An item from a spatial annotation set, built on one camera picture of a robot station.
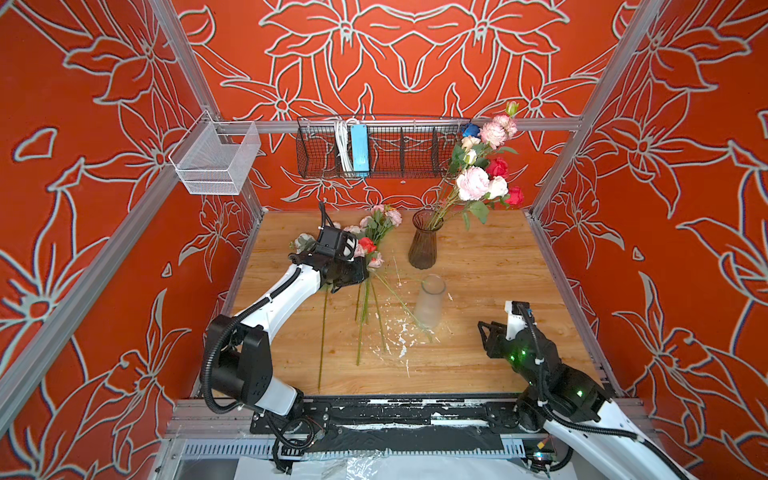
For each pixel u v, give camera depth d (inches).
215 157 37.2
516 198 28.6
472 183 25.4
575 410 20.3
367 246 35.2
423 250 42.1
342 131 34.5
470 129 31.9
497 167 28.1
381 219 43.6
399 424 28.6
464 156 24.9
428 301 32.0
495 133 29.2
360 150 35.4
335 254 26.1
